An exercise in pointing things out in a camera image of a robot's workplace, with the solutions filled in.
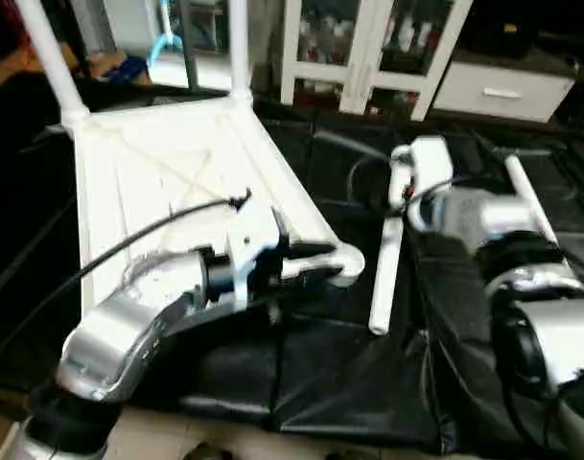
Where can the grey metal pole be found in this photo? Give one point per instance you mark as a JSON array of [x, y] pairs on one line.
[[191, 48]]

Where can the blue cardboard box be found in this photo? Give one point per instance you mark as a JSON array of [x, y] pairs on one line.
[[124, 70]]

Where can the white plastic table leg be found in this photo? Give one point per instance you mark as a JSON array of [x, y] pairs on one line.
[[240, 48], [52, 57], [387, 268], [529, 196]]

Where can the white low drawer unit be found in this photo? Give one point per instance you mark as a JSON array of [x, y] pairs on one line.
[[502, 91]]

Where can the black work mat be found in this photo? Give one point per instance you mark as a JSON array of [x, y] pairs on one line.
[[349, 383]]

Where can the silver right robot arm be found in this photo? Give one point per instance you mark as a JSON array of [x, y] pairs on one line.
[[522, 278]]

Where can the white glass-door cabinet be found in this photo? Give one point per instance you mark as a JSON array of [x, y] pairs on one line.
[[368, 53]]

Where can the white plastic table top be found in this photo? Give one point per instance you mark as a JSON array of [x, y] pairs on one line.
[[157, 192]]

